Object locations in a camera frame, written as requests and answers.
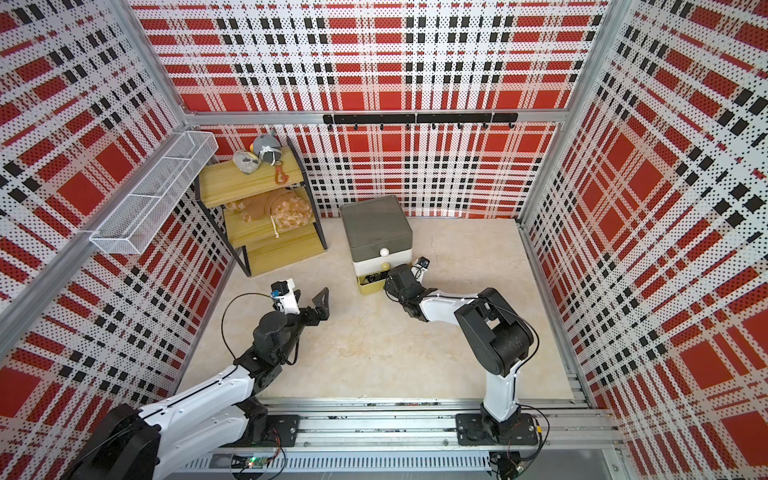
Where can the three-drawer storage cabinet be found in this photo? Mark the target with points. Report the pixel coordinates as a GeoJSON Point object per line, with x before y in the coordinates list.
{"type": "Point", "coordinates": [379, 238]}

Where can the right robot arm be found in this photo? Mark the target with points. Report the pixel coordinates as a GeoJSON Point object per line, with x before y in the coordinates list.
{"type": "Point", "coordinates": [500, 341]}

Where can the black wall hook rail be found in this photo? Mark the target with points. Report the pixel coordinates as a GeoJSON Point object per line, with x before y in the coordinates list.
{"type": "Point", "coordinates": [356, 120]}

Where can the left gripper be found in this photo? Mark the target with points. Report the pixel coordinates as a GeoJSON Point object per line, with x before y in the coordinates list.
{"type": "Point", "coordinates": [322, 309]}

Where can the brown plush bear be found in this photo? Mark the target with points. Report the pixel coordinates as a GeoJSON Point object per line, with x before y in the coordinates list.
{"type": "Point", "coordinates": [284, 208]}

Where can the white wire mesh basket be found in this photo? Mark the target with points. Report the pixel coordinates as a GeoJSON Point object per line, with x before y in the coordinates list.
{"type": "Point", "coordinates": [133, 224]}

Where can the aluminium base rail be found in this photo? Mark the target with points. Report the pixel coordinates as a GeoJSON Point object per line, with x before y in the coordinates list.
{"type": "Point", "coordinates": [417, 438]}

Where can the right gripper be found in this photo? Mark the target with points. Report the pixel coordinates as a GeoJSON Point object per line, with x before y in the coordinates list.
{"type": "Point", "coordinates": [391, 287]}

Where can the white crumpled plush toy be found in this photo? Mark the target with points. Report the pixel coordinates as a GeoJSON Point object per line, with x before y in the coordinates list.
{"type": "Point", "coordinates": [247, 162]}

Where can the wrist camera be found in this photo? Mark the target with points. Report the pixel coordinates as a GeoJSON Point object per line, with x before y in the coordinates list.
{"type": "Point", "coordinates": [283, 294]}
{"type": "Point", "coordinates": [420, 268]}

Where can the grey top drawer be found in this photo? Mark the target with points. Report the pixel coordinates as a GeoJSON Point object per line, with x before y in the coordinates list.
{"type": "Point", "coordinates": [376, 224]}

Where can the green circuit board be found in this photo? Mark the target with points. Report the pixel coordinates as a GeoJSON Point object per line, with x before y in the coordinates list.
{"type": "Point", "coordinates": [256, 462]}

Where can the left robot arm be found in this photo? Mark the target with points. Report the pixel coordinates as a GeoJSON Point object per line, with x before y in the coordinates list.
{"type": "Point", "coordinates": [155, 440]}

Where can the black braided earphones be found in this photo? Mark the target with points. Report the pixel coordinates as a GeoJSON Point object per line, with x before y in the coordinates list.
{"type": "Point", "coordinates": [376, 277]}

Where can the white drawer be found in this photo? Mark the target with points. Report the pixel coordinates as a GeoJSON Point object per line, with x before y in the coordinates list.
{"type": "Point", "coordinates": [382, 263]}

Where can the wooden three-tier shelf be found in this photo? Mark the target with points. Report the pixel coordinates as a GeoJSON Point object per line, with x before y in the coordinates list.
{"type": "Point", "coordinates": [255, 246]}

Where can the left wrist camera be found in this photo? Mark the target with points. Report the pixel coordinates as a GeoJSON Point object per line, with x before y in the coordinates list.
{"type": "Point", "coordinates": [283, 294]}

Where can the grey plush toy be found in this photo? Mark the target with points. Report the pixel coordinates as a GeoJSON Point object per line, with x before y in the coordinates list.
{"type": "Point", "coordinates": [268, 149]}

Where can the orange carabiner toy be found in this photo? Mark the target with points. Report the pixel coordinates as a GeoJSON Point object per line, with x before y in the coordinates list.
{"type": "Point", "coordinates": [280, 177]}

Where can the yellow bottom drawer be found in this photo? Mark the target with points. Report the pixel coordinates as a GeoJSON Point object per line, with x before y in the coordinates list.
{"type": "Point", "coordinates": [370, 288]}

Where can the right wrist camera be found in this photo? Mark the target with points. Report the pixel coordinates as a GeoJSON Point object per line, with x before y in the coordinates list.
{"type": "Point", "coordinates": [420, 268]}

